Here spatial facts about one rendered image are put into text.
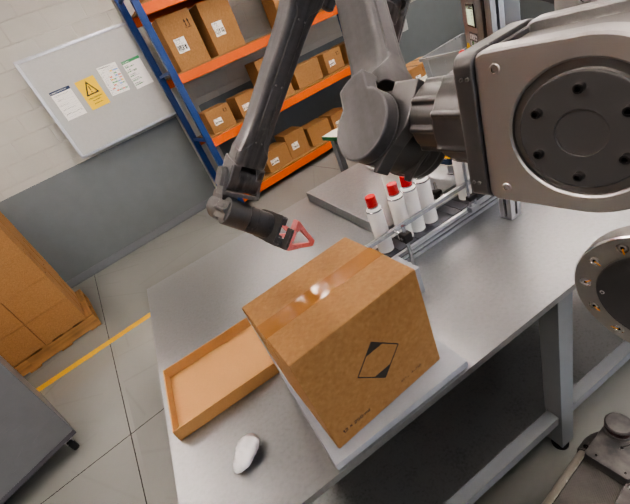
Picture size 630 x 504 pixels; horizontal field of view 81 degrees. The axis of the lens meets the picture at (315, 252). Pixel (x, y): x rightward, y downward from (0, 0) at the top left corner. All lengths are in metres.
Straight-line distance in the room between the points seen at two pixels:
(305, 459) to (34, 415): 2.00
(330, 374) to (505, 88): 0.55
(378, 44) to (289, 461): 0.80
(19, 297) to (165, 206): 2.13
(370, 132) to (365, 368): 0.50
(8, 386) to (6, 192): 2.98
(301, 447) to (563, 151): 0.78
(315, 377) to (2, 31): 4.88
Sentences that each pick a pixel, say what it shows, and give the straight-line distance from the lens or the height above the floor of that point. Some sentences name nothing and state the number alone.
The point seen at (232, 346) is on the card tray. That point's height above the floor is 0.83.
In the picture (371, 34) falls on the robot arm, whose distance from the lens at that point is 0.50.
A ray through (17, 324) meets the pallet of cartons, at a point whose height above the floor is 0.43.
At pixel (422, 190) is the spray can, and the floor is 1.01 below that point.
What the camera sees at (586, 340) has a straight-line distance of 1.79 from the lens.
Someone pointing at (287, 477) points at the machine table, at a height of 0.83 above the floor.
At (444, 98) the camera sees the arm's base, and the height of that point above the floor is 1.48.
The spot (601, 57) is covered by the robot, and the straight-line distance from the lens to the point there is 0.29.
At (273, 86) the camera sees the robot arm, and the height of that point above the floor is 1.50.
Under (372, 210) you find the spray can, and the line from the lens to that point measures 1.14.
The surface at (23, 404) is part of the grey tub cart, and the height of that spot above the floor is 0.49.
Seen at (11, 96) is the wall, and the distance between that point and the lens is 5.14.
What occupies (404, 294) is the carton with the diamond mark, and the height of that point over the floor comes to 1.08.
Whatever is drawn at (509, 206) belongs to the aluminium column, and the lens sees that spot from 1.33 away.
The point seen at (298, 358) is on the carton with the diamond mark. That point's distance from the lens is 0.66.
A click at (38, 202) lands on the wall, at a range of 5.19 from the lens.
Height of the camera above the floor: 1.57
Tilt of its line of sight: 30 degrees down
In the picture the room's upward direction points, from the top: 24 degrees counter-clockwise
